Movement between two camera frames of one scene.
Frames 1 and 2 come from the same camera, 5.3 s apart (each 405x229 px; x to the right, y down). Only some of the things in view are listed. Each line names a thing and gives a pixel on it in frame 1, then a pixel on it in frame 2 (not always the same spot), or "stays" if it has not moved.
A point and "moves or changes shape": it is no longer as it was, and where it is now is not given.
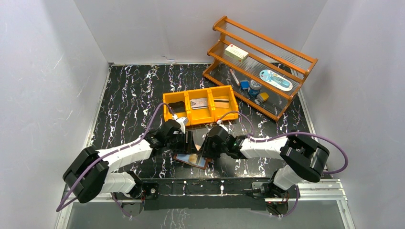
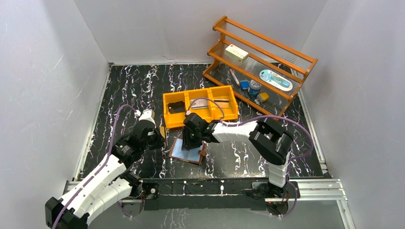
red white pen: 235,78 stays
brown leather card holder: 193,159 moves or changes shape
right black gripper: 207,150 -> 190,139
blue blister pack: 275,80 stays
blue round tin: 255,87 stays
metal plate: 199,103 stays
